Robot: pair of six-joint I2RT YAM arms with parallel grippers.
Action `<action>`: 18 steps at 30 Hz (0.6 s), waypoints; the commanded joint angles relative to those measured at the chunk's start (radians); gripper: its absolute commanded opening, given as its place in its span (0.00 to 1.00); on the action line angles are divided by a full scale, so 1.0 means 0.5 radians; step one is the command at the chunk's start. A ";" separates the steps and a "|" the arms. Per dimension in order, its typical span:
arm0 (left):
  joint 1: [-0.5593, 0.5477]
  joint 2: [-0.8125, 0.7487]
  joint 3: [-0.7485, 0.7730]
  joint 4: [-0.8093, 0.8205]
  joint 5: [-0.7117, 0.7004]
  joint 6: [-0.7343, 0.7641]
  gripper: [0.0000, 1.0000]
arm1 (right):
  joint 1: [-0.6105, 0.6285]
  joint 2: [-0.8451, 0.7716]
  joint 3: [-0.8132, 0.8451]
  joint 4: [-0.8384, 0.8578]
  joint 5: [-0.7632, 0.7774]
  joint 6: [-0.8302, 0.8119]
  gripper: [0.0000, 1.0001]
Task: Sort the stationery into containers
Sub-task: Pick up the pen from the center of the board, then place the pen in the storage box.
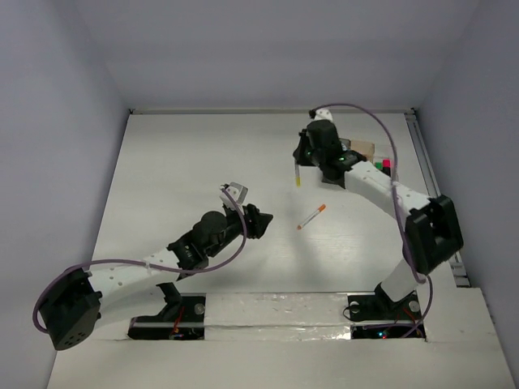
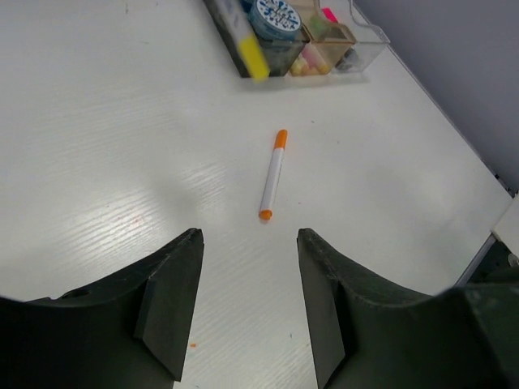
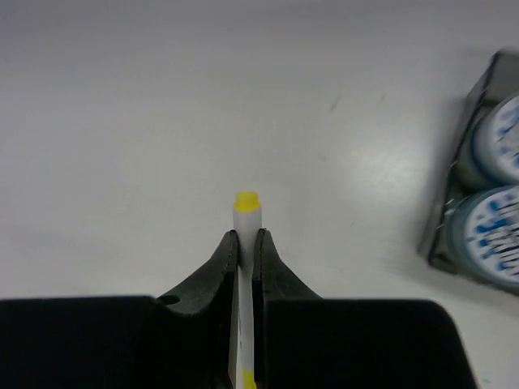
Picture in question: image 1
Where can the orange white marker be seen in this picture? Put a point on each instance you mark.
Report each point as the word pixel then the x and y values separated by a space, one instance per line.
pixel 311 217

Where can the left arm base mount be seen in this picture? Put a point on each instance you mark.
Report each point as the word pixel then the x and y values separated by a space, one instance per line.
pixel 181 318

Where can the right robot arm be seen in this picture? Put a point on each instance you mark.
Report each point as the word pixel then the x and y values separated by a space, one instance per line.
pixel 429 226

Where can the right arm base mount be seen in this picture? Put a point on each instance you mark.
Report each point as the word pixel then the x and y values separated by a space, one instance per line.
pixel 375 316

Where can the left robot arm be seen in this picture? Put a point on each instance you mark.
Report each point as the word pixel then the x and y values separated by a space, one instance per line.
pixel 87 296

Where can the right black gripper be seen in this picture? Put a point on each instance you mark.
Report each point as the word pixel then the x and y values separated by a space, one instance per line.
pixel 302 158

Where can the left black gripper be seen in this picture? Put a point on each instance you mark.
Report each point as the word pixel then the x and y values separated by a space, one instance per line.
pixel 251 220

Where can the yellow white marker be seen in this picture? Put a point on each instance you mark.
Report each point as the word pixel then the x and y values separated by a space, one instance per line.
pixel 297 174

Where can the dark grey container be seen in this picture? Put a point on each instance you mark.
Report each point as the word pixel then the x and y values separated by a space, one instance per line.
pixel 345 144

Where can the black pink highlighter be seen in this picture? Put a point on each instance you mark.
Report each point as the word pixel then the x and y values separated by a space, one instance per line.
pixel 387 167

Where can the clear plastic container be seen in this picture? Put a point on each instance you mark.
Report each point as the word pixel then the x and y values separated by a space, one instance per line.
pixel 387 152

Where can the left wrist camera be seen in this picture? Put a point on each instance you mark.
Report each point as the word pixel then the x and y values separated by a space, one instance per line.
pixel 233 194

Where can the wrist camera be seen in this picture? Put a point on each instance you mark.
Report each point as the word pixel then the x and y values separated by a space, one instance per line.
pixel 233 194
pixel 320 114

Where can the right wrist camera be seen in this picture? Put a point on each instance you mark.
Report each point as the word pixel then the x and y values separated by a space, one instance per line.
pixel 320 114

